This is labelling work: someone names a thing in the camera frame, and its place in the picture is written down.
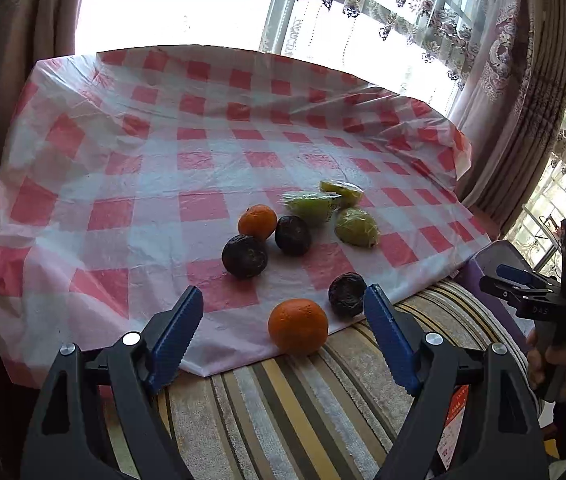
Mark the wrapped yellow fruit half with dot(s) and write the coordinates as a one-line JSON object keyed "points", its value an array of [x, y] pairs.
{"points": [[349, 195]]}

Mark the person's right hand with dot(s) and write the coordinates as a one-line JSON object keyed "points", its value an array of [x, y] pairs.
{"points": [[560, 364]]}

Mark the dark purple fruit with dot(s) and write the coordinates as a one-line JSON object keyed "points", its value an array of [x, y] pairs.
{"points": [[244, 256], [346, 294], [292, 236]]}

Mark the pink patterned curtain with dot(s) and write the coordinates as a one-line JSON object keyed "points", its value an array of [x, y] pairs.
{"points": [[511, 107]]}

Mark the wrapped green fruit half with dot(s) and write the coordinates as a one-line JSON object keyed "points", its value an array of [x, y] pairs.
{"points": [[315, 208]]}

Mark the red white checkered tablecloth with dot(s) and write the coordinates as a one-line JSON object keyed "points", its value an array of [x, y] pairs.
{"points": [[126, 172]]}

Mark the orange tangerine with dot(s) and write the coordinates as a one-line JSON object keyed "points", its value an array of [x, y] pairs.
{"points": [[298, 326], [258, 221]]}

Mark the sheer floral lace curtain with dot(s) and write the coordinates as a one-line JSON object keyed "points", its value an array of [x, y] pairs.
{"points": [[363, 5]]}

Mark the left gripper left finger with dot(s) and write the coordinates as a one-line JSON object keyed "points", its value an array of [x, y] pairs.
{"points": [[67, 436]]}

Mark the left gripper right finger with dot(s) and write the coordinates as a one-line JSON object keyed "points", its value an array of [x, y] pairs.
{"points": [[499, 438]]}

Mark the purple cardboard box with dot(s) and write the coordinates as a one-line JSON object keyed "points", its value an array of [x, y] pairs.
{"points": [[486, 263]]}

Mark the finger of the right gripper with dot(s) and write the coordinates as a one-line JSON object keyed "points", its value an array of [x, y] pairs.
{"points": [[526, 301], [530, 279]]}

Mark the yellow-green round fruit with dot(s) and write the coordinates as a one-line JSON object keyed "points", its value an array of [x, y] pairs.
{"points": [[355, 226]]}

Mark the dark purple fruit front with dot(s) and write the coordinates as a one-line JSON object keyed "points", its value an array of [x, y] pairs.
{"points": [[346, 294]]}

